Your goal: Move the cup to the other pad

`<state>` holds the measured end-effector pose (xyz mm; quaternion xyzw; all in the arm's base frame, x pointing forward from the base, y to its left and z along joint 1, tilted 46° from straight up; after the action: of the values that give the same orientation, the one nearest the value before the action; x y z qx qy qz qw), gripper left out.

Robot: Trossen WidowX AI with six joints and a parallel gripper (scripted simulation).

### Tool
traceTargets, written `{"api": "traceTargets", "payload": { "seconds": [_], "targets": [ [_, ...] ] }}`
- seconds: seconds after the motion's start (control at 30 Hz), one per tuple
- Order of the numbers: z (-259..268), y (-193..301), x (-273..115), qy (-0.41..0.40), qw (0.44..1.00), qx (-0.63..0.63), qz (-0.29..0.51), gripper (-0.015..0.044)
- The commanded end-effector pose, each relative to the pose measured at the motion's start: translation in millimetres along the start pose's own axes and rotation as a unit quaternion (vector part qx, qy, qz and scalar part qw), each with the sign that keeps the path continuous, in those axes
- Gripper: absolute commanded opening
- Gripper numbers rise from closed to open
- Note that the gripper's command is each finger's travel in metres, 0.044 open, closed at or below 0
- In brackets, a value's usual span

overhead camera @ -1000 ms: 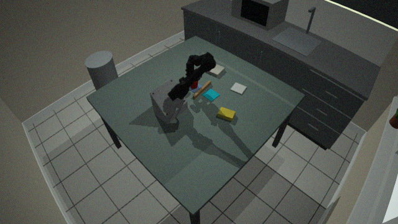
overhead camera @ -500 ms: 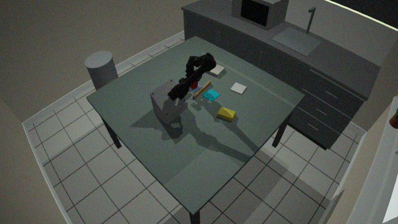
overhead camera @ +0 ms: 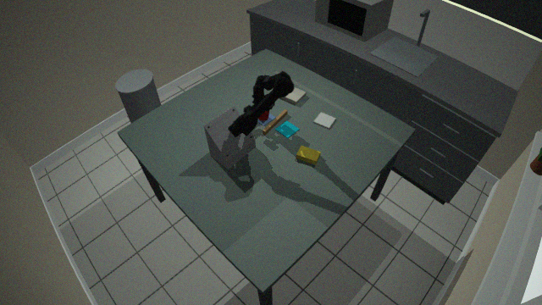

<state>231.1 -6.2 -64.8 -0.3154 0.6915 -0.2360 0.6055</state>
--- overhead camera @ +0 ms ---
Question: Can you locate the beige flat slab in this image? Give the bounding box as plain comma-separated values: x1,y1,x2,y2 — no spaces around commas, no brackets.
281,88,306,105

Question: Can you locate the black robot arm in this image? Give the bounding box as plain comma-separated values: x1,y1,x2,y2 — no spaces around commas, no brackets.
228,71,295,137

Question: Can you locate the tan flat bar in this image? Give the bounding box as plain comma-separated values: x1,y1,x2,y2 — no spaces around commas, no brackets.
263,109,288,135

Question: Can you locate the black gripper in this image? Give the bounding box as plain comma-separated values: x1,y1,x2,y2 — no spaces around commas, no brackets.
243,94,268,112

